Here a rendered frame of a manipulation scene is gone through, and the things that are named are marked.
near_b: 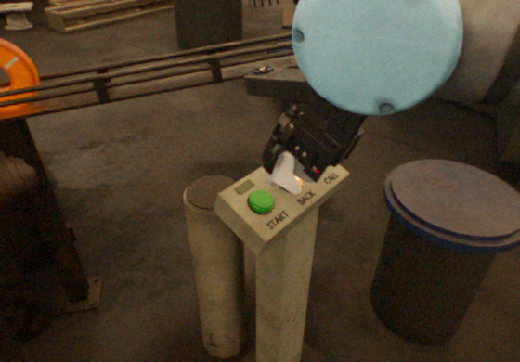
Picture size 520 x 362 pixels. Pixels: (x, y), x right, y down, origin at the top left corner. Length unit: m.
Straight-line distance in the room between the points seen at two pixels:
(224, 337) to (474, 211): 0.67
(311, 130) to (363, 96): 0.21
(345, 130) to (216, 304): 0.62
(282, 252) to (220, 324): 0.37
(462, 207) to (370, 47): 0.79
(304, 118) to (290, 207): 0.21
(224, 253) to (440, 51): 0.66
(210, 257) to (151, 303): 0.48
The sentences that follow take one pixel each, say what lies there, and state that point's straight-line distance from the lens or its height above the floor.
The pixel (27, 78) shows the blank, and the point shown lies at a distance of 0.92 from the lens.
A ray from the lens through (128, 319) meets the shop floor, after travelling 1.24.
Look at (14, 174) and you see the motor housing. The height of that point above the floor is 0.50.
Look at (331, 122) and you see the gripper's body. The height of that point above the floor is 0.79.
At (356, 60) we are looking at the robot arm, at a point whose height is 0.92.
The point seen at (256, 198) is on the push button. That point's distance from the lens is 0.59.
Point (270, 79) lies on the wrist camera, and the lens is 0.46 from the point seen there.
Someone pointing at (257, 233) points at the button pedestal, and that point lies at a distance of 0.57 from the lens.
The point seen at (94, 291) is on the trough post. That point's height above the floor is 0.01.
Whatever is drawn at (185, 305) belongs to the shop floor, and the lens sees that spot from 1.23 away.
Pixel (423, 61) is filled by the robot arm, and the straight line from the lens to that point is 0.22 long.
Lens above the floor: 0.99
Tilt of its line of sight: 34 degrees down
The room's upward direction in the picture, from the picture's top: straight up
